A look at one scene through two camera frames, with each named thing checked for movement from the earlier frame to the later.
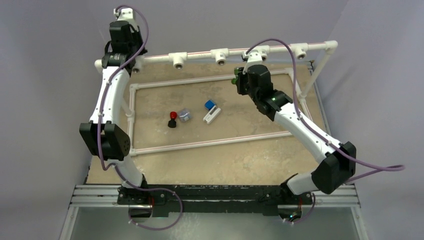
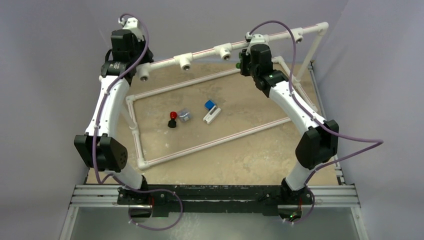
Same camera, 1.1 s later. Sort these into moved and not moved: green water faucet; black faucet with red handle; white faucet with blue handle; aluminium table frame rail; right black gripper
Moved: right black gripper; green water faucet
Not moved: white faucet with blue handle; aluminium table frame rail; black faucet with red handle
